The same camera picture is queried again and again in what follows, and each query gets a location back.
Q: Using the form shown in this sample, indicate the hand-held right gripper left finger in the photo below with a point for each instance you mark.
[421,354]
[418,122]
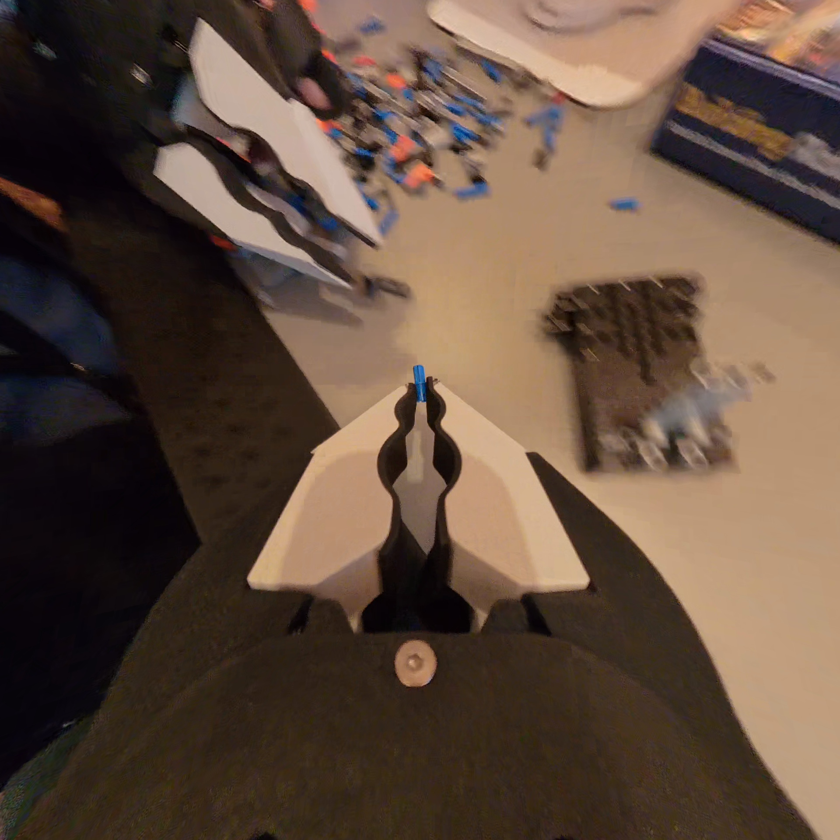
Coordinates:
[321,525]

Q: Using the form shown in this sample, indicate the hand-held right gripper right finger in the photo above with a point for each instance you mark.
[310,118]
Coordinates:
[512,525]

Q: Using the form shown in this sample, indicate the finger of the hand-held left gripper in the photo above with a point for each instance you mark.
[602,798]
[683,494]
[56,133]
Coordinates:
[210,190]
[262,111]

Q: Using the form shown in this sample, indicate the pile of building pieces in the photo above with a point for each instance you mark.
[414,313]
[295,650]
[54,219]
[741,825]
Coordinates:
[407,151]

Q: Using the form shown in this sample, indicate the long blue pin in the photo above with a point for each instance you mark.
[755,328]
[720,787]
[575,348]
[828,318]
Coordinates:
[420,384]

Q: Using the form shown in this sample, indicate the grey beam piece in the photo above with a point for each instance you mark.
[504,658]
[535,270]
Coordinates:
[387,287]

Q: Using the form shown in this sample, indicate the grey beam and connector assembly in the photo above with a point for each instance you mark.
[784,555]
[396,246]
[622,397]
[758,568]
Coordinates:
[695,407]

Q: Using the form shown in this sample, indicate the person's blue jeans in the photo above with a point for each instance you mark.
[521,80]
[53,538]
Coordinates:
[46,295]

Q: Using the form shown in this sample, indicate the blue connector pin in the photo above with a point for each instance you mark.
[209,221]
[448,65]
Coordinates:
[624,204]

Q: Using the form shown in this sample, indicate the blue robot kit box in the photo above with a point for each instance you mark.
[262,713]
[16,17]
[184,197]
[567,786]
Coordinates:
[741,131]

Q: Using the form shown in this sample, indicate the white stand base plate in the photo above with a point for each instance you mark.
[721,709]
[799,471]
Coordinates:
[590,65]

